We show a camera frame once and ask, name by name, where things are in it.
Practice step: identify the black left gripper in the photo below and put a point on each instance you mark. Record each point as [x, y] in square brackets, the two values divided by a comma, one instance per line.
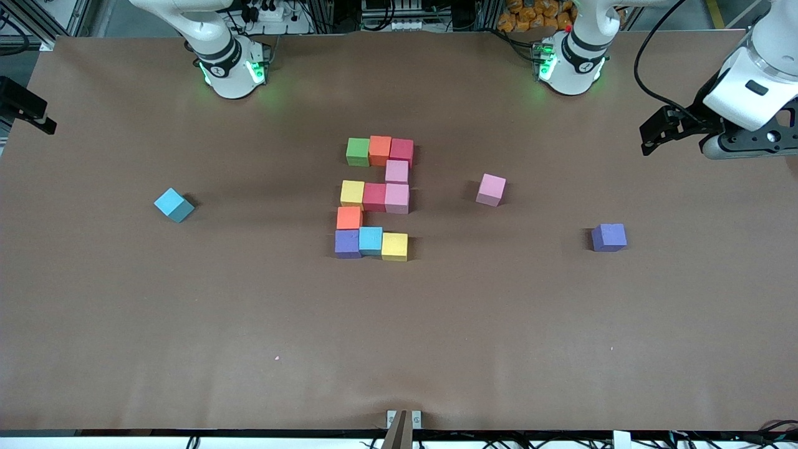
[697, 120]

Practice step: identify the red foam cube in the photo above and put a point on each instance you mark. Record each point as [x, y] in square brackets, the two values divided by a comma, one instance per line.
[402, 151]
[374, 197]

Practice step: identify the orange foam cube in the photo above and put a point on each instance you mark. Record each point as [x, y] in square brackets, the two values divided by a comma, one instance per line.
[379, 149]
[350, 218]

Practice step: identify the yellow foam cube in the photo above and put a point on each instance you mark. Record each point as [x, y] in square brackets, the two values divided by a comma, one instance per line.
[395, 247]
[352, 193]

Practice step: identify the green foam cube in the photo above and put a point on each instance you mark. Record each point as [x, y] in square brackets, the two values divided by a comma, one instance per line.
[358, 151]

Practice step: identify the teal foam cube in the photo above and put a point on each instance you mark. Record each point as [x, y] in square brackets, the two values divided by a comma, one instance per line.
[371, 241]

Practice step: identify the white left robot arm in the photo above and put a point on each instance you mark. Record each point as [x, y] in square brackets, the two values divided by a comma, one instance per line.
[576, 62]

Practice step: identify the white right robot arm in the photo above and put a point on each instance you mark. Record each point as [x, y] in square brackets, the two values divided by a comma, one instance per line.
[227, 75]

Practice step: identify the notched purple foam cube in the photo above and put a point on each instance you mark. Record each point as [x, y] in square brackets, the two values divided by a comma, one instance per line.
[608, 237]

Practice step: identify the orange yellow toy pile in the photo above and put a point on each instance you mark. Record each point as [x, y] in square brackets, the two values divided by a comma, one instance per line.
[530, 15]

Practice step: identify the light blue foam cube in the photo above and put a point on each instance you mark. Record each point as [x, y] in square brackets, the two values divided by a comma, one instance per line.
[173, 204]

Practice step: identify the notched pink foam cube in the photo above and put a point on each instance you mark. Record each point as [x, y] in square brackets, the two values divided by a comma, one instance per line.
[491, 190]

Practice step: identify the white power strip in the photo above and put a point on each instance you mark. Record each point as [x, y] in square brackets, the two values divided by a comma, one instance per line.
[269, 12]

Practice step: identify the dark electronics rack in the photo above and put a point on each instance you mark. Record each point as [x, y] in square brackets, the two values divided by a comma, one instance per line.
[405, 12]

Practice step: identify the brown table cover sheet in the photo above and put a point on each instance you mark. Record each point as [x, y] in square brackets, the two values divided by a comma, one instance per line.
[399, 343]

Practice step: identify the metal bracket with brown strip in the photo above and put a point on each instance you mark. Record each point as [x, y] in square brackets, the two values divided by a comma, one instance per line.
[402, 430]

